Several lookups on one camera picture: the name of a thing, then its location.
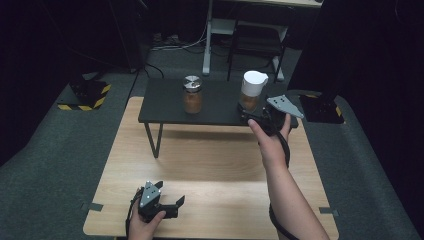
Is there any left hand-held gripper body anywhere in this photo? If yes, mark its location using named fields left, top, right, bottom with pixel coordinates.
left=137, top=180, right=180, bottom=224

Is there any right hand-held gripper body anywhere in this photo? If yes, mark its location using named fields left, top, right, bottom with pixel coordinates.
left=241, top=94, right=305, bottom=136

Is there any black shelf with metal legs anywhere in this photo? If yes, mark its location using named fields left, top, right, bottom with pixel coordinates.
left=137, top=77, right=300, bottom=160

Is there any glass jar with white lid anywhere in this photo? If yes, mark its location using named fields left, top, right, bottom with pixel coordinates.
left=239, top=69, right=270, bottom=114

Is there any glass jar with metal lid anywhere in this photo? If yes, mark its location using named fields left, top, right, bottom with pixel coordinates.
left=181, top=74, right=204, bottom=115

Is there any person's left hand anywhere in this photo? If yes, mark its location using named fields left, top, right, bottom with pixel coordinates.
left=127, top=187, right=167, bottom=240

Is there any person's right hand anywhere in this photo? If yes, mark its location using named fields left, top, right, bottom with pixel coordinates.
left=247, top=114, right=293, bottom=171

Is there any grey tape piece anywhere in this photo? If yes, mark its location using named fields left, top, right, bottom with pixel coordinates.
left=318, top=206, right=340, bottom=217
left=81, top=201, right=105, bottom=213

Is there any black chair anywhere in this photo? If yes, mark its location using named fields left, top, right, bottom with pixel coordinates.
left=226, top=19, right=288, bottom=84

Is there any black left gripper strap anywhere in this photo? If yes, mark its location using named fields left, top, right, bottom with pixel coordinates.
left=125, top=189, right=143, bottom=238

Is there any black gripper strap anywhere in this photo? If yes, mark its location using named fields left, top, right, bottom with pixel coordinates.
left=125, top=189, right=143, bottom=238
left=267, top=131, right=301, bottom=240

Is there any black base plate striped tape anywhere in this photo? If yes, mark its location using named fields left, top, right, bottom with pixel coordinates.
left=56, top=74, right=112, bottom=112
left=297, top=92, right=346, bottom=125

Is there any black right gripper strap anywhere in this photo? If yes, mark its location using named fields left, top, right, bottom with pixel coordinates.
left=267, top=131, right=301, bottom=240

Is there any white desk frame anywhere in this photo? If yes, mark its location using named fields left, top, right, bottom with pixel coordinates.
left=202, top=0, right=324, bottom=83

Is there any white cable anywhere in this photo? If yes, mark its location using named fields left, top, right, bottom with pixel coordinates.
left=149, top=19, right=210, bottom=52

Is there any black floor cable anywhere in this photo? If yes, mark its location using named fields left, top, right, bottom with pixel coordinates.
left=126, top=62, right=165, bottom=102

